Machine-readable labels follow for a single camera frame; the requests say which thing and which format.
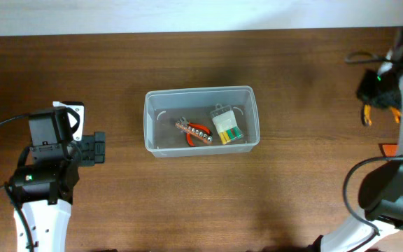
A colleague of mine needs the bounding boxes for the orange black needle nose pliers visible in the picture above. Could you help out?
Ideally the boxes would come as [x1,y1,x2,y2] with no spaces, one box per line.
[360,104,402,127]

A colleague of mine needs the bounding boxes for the red scraper with wooden handle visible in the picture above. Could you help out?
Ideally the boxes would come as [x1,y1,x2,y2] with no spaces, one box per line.
[379,143,397,157]

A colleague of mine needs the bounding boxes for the orange socket bit rail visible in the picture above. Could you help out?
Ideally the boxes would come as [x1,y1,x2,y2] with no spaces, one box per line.
[175,120,213,146]

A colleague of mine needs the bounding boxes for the red handled small pliers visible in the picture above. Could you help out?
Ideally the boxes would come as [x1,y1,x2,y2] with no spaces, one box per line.
[179,116,213,148]

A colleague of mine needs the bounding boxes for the clear case of coloured plugs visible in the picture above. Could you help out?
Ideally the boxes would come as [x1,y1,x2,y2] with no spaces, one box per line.
[210,104,244,145]

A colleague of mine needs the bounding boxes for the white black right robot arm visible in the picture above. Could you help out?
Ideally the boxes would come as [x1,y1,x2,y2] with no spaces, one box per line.
[307,27,403,251]

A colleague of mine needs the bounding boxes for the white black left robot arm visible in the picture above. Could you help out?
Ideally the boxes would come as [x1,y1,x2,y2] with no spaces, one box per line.
[4,103,106,251]

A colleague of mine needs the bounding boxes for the clear plastic storage container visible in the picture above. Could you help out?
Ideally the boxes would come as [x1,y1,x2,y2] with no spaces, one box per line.
[143,85,260,158]

